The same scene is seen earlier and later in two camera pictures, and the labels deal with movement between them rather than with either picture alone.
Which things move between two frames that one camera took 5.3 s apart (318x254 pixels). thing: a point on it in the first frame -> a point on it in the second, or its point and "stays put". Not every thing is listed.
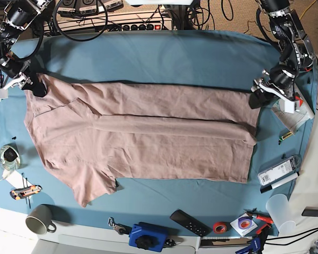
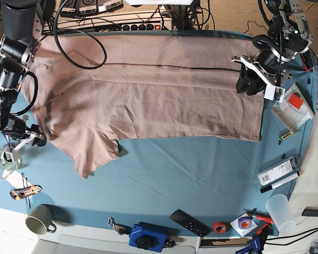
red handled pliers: [263, 217] stays put
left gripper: [22, 70] -> [16, 128]
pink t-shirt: [93, 134] -> [87, 91]
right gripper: [282, 76] -> [270, 63]
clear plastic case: [288, 167] stays put
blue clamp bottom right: [257, 244] stays put
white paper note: [16, 179] stays put
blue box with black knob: [145, 239] stays put
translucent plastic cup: [279, 208] stays put
